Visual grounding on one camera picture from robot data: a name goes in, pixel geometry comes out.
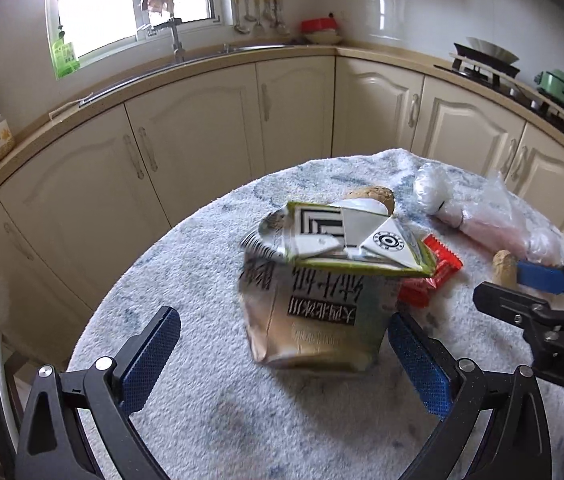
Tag steel wok on stove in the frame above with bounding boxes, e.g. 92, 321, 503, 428
466, 37, 518, 64

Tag brown bread piece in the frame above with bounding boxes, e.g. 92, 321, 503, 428
346, 185, 395, 214

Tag crushed beverage carton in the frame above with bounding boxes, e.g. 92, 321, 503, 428
239, 198, 437, 373

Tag peanut shell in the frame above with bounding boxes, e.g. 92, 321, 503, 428
491, 249, 518, 290

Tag pink clear plastic bag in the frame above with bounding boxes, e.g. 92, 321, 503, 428
413, 162, 563, 266

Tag green dish soap bottle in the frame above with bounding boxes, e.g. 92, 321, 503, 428
51, 30, 80, 79

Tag cream lower cabinets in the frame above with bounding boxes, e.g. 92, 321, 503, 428
0, 49, 564, 362

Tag steel kitchen sink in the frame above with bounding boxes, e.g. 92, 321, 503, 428
77, 39, 306, 107

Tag red snack wrapper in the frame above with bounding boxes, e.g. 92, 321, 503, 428
397, 233, 466, 309

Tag black gas stove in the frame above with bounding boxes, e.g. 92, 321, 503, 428
447, 44, 564, 133

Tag blue white tablecloth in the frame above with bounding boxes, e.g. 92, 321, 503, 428
66, 147, 564, 480

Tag steel faucet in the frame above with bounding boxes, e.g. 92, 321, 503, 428
148, 16, 186, 63

